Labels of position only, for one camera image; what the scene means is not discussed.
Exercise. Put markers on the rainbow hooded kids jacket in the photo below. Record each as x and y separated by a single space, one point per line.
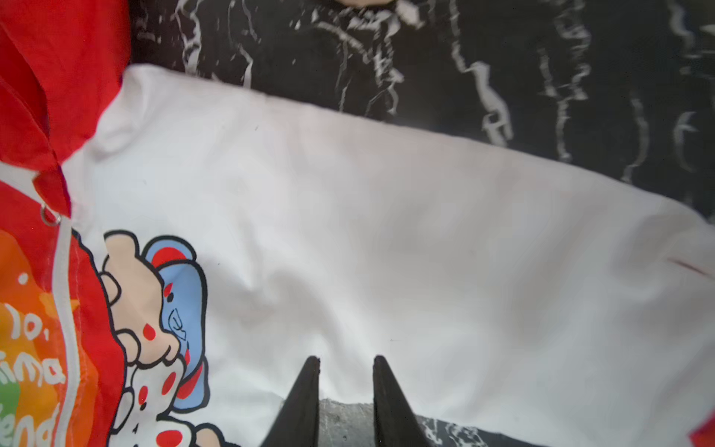
511 201

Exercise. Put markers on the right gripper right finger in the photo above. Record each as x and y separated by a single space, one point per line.
395 424

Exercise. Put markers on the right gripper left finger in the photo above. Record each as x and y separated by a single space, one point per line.
298 420

